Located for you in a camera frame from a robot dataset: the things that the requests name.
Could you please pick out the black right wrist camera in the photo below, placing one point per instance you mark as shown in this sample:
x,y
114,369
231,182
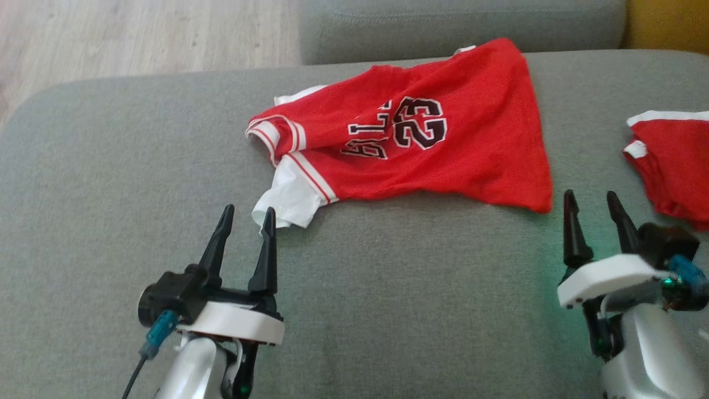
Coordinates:
x,y
667,244

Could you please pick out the yellow cushion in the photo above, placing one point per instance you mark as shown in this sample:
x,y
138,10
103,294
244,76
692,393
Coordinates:
x,y
670,22

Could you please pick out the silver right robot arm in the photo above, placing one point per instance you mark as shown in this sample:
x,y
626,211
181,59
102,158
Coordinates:
x,y
653,354

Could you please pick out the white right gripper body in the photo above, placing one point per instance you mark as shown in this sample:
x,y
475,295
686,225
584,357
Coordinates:
x,y
604,277

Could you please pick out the red basketball jersey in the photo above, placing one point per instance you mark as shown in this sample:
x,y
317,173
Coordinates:
x,y
476,149

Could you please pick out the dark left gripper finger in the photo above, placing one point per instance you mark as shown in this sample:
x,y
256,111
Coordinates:
x,y
217,249
266,266

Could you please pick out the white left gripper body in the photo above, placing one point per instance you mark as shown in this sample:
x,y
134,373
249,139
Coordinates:
x,y
238,324

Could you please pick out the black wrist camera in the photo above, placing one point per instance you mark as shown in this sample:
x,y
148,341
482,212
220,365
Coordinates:
x,y
667,244
171,293

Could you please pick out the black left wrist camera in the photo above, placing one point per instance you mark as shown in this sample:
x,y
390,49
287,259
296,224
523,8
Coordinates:
x,y
171,293

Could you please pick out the red basketball shorts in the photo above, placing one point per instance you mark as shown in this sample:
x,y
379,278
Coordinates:
x,y
676,166

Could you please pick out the grey sofa seat cushion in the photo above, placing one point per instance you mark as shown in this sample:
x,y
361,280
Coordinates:
x,y
388,288

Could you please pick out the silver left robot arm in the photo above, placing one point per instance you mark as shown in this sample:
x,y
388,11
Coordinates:
x,y
194,371

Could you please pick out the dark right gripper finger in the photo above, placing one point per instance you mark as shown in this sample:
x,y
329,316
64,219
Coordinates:
x,y
625,227
575,238

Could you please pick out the grey sofa side cushion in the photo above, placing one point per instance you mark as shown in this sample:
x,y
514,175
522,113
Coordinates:
x,y
443,27

